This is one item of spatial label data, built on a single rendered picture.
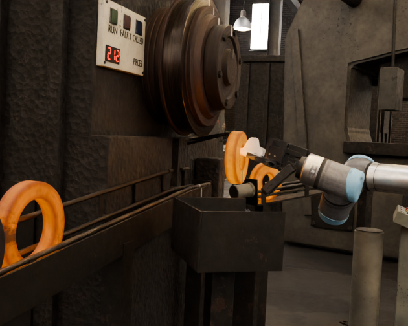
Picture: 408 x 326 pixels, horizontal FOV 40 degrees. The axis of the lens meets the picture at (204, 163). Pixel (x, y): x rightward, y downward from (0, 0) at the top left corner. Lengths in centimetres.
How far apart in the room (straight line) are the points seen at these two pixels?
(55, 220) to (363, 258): 155
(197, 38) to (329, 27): 292
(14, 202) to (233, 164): 73
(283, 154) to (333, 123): 292
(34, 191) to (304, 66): 372
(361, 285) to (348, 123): 226
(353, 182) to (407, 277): 99
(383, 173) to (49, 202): 98
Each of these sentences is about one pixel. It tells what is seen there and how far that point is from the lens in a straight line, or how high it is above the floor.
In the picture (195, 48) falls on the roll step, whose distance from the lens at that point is 178.
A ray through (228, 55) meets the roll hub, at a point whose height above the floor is 115.
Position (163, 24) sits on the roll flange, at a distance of 178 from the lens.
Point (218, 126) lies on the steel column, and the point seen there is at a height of 104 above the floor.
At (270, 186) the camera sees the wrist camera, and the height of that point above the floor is 75.
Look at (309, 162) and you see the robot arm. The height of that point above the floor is 82.
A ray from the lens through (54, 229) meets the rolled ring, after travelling 119.
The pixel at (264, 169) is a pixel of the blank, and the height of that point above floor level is 76.
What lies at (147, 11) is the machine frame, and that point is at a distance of 187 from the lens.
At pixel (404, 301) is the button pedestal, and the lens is 254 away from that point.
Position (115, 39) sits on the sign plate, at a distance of 163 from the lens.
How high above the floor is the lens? 89
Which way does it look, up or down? 3 degrees down
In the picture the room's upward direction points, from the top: 3 degrees clockwise
